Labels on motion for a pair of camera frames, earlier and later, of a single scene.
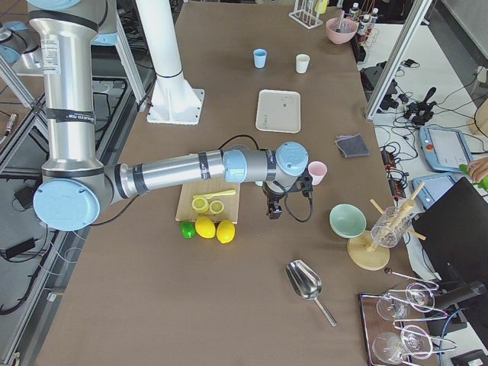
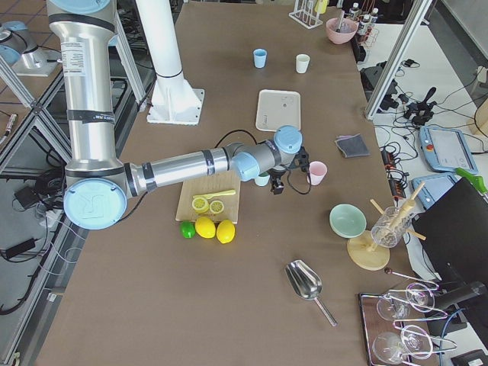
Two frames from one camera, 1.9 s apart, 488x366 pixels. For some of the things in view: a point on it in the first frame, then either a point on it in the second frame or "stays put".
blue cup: x=259 y=56 stays put
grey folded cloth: x=352 y=146 stays put
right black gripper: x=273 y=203 → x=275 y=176
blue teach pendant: x=444 y=149 stays put
